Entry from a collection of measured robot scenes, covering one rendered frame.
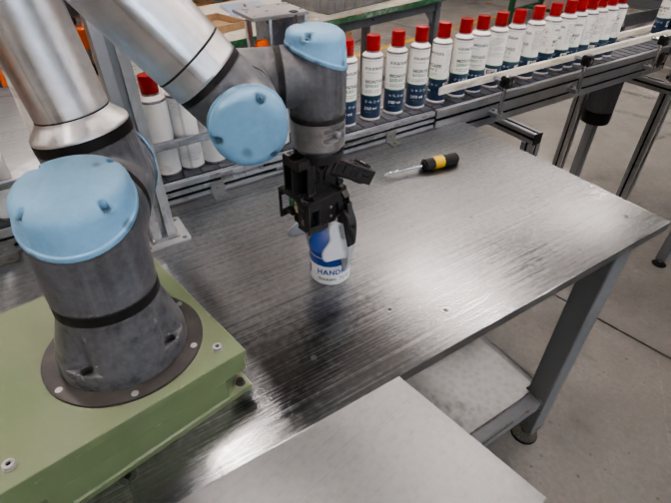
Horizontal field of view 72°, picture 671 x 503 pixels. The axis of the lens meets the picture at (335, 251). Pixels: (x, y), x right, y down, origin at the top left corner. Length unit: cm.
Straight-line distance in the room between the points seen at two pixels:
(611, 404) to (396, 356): 126
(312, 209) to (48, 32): 35
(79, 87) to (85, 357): 30
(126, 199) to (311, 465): 36
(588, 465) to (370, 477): 118
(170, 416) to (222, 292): 26
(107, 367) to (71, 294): 10
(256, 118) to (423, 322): 44
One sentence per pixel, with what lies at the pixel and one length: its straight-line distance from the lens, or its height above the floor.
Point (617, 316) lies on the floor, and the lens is 219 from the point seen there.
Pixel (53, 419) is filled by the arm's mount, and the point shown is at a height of 92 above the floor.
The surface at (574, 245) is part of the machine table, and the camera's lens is 99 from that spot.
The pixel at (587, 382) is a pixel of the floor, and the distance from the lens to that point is 190.
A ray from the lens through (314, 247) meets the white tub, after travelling 76.
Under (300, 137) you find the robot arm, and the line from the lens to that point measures 63.
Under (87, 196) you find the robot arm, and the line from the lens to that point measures 51.
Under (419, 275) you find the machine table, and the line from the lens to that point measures 82.
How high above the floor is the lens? 137
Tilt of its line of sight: 39 degrees down
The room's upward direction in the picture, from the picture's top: straight up
